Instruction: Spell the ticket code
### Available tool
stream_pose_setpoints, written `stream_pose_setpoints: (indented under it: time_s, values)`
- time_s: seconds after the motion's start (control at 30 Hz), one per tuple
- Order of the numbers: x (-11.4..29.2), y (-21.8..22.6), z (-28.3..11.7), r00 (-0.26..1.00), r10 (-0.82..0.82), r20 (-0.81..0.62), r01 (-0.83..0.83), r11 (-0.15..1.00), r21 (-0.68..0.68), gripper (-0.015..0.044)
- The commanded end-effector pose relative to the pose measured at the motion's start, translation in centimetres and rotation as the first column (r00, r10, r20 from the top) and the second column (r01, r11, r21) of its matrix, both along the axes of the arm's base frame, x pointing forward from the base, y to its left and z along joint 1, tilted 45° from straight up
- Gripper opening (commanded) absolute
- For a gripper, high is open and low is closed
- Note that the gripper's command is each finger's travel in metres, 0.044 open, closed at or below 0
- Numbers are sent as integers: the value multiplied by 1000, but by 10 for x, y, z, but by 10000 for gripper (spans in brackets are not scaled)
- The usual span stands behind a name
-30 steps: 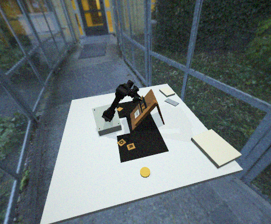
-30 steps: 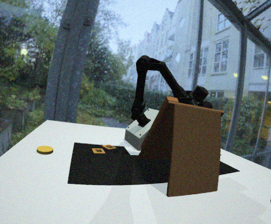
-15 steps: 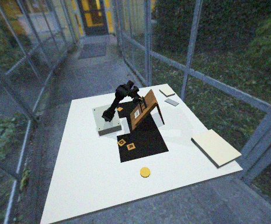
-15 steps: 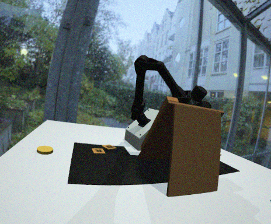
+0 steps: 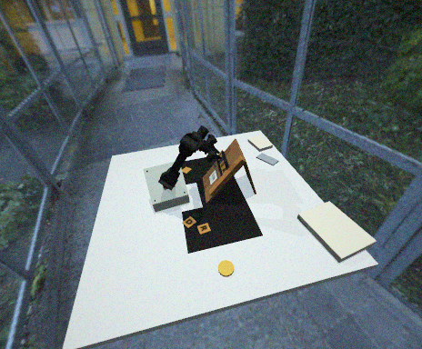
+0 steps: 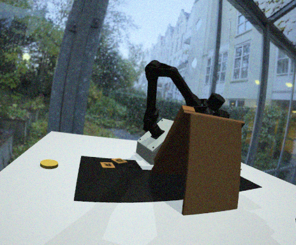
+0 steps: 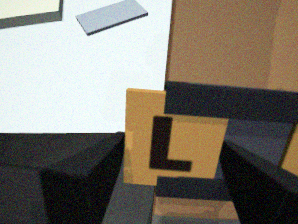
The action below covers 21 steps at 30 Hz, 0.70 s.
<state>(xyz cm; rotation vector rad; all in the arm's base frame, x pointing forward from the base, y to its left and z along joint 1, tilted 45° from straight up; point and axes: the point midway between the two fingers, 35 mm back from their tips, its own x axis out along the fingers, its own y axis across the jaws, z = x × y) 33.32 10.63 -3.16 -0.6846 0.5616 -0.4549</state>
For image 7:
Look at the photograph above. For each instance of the tan wooden board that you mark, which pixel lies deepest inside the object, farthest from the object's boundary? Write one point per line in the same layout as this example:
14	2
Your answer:
231	59

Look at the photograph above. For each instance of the grey flat rectangular plate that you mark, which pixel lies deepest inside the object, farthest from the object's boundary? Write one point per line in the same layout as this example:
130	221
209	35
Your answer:
110	16

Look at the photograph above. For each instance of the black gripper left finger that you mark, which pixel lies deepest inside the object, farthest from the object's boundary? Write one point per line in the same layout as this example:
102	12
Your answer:
76	190

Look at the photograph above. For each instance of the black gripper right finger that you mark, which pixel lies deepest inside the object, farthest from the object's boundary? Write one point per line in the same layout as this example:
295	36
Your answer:
261	192

